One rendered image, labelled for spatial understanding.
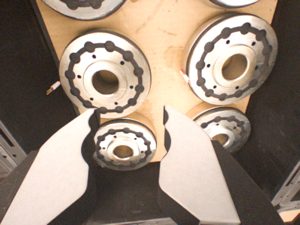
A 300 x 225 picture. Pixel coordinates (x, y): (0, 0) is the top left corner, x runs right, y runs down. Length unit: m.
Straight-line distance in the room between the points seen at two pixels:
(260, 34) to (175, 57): 0.09
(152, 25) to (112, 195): 0.26
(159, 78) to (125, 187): 0.19
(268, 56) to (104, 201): 0.30
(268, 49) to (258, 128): 0.11
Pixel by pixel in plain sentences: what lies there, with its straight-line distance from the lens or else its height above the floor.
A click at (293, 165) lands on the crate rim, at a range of 0.25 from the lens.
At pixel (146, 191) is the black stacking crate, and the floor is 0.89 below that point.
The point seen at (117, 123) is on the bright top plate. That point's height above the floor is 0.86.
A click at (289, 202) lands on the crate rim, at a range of 0.33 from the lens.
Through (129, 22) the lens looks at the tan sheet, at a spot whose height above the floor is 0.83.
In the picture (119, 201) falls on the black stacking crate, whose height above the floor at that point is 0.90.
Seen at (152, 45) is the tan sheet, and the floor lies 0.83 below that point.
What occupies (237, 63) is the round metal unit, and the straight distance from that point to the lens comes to 0.22.
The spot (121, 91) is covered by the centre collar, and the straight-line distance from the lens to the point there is 0.18.
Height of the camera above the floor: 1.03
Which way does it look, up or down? 57 degrees down
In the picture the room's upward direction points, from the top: 173 degrees clockwise
